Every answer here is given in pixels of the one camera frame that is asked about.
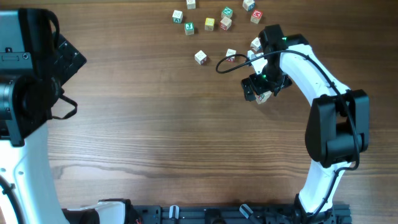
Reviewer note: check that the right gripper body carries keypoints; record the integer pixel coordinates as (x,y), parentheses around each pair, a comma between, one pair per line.
(259,82)

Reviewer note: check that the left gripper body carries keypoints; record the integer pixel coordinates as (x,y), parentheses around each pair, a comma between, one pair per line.
(69,58)

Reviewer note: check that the plain wooden block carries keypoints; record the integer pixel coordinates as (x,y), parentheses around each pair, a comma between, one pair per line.
(263,97)

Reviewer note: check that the red sided wooden block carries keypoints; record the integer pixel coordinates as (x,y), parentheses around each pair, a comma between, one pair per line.
(200,57)

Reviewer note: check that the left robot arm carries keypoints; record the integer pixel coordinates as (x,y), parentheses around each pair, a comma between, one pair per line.
(28,192)

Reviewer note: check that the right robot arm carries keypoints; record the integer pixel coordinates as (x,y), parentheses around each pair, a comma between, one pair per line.
(338,124)

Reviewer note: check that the blue sided wooden block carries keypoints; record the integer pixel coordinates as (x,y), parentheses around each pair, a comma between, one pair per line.
(256,45)

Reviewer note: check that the red M wooden block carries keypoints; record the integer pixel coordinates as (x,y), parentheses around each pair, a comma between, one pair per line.
(256,16)

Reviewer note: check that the blue letter wooden block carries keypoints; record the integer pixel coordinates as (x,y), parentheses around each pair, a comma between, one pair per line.
(248,5)

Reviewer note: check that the red A wooden block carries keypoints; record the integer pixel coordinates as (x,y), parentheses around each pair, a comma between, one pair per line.
(230,55)

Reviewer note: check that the red pattern wooden block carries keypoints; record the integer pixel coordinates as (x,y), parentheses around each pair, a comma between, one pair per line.
(225,23)

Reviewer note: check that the green N wooden block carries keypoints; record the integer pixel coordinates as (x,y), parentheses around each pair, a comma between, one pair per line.
(227,12)

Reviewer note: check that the yellow wooden block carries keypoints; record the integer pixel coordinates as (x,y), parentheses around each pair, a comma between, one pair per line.
(209,24)

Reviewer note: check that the green J wooden block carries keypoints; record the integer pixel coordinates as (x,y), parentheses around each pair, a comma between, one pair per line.
(189,28)

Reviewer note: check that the top edge wooden block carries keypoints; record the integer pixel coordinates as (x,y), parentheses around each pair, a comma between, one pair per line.
(191,4)

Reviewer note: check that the teal A wooden block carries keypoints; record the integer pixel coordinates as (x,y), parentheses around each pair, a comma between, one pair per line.
(177,16)

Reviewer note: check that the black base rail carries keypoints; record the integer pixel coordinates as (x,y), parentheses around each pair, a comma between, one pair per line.
(282,213)

